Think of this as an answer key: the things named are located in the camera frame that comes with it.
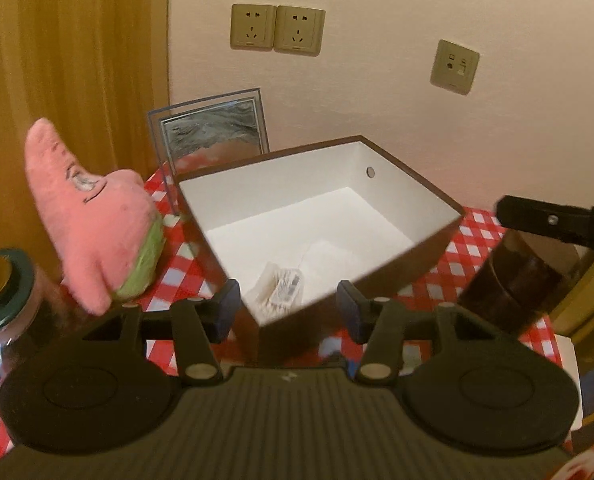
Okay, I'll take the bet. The red white checkered tablecloth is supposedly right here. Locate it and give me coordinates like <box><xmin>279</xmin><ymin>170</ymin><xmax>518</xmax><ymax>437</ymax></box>
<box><xmin>0</xmin><ymin>157</ymin><xmax>568</xmax><ymax>461</ymax></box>

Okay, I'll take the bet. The brown box white inside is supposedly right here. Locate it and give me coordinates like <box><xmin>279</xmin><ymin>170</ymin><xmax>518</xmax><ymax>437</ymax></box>
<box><xmin>176</xmin><ymin>135</ymin><xmax>465</xmax><ymax>358</ymax></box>

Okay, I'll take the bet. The yellow curtain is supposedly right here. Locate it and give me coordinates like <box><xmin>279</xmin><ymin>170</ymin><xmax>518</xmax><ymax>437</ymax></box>
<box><xmin>0</xmin><ymin>0</ymin><xmax>173</xmax><ymax>271</ymax></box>

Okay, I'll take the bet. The white labelled packet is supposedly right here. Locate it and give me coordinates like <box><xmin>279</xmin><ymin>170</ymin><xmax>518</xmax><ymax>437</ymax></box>
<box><xmin>248</xmin><ymin>260</ymin><xmax>306</xmax><ymax>319</ymax></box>

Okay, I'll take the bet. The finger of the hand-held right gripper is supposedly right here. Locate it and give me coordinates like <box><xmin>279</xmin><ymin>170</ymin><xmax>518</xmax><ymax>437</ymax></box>
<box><xmin>495</xmin><ymin>195</ymin><xmax>594</xmax><ymax>262</ymax></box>

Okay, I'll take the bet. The beige wall power socket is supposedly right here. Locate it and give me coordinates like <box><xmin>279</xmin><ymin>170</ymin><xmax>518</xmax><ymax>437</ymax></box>
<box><xmin>230</xmin><ymin>4</ymin><xmax>278</xmax><ymax>51</ymax></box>
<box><xmin>274</xmin><ymin>5</ymin><xmax>327</xmax><ymax>57</ymax></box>

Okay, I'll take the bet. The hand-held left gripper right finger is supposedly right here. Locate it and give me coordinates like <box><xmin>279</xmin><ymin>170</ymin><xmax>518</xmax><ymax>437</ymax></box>
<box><xmin>337</xmin><ymin>280</ymin><xmax>502</xmax><ymax>389</ymax></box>

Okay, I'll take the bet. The beige wall data socket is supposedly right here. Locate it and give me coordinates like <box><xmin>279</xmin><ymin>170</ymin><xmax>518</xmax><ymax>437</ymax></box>
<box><xmin>430</xmin><ymin>39</ymin><xmax>480</xmax><ymax>96</ymax></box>

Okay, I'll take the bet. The glass picture frame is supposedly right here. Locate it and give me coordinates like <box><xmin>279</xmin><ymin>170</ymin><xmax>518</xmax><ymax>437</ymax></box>
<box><xmin>146</xmin><ymin>88</ymin><xmax>270</xmax><ymax>211</ymax></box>

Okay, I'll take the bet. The yellow wooden furniture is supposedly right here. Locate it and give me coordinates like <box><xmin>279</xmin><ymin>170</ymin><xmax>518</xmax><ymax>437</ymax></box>
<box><xmin>549</xmin><ymin>247</ymin><xmax>594</xmax><ymax>341</ymax></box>

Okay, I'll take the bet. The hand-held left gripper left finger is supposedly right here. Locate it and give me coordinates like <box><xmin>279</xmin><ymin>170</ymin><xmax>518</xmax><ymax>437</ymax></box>
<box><xmin>80</xmin><ymin>279</ymin><xmax>241</xmax><ymax>387</ymax></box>

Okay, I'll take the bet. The pink starfish plush toy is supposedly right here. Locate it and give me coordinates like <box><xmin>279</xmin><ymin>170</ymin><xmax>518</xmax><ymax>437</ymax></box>
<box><xmin>24</xmin><ymin>117</ymin><xmax>167</xmax><ymax>317</ymax></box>

